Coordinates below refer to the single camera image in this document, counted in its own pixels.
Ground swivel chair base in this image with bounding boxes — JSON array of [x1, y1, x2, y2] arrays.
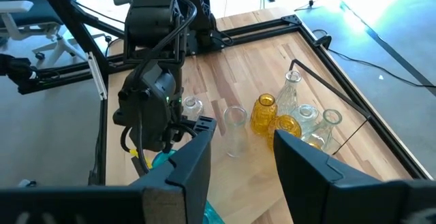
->
[[31, 33, 113, 69]]

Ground yellow tag label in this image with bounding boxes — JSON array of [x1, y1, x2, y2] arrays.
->
[[129, 148, 153, 169]]

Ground teal round glass vase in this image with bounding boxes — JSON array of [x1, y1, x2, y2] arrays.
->
[[151, 148, 178, 170]]

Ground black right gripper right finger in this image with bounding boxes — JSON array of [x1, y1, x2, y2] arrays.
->
[[273, 129, 436, 224]]

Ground clear glass cylinder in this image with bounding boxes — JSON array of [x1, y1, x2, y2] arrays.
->
[[223, 105, 249, 159]]

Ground clear tall ribbed glass vase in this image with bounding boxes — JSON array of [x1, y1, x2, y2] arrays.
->
[[275, 69, 303, 116]]

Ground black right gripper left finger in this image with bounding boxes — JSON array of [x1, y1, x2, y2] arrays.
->
[[0, 128, 217, 224]]

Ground black table clamp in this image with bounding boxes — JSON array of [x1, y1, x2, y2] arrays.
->
[[312, 33, 333, 50]]

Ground black aluminium rig frame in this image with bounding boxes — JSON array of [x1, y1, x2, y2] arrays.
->
[[16, 0, 433, 187]]

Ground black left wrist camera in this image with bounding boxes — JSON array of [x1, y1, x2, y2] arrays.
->
[[193, 115, 218, 133]]

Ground yellow extension cord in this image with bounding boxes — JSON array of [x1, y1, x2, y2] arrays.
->
[[293, 0, 316, 13]]

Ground clear short ribbed glass jar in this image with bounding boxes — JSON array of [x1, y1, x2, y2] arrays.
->
[[290, 103, 322, 135]]

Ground clear round glass jar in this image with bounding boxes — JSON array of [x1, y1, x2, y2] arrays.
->
[[181, 95, 205, 122]]

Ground black floor cable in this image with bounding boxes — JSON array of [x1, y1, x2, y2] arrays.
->
[[311, 29, 436, 89]]

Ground wooden shelf black metal frame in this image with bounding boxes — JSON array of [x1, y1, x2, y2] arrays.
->
[[200, 59, 373, 224]]

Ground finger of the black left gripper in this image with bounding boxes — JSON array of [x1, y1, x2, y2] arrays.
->
[[131, 155, 151, 178]]

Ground black office chair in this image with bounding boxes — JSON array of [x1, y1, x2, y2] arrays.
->
[[0, 0, 80, 43]]

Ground clear slender hexagonal glass vase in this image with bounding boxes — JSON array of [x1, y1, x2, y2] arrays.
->
[[300, 108, 343, 155]]

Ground silver aluminium bracket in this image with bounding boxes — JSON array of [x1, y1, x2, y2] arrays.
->
[[86, 51, 109, 101]]

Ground wide yellow glass vase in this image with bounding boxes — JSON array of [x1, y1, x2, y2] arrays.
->
[[266, 114, 303, 152]]

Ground teal faceted glass vase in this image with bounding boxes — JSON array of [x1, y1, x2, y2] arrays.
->
[[203, 200, 225, 224]]

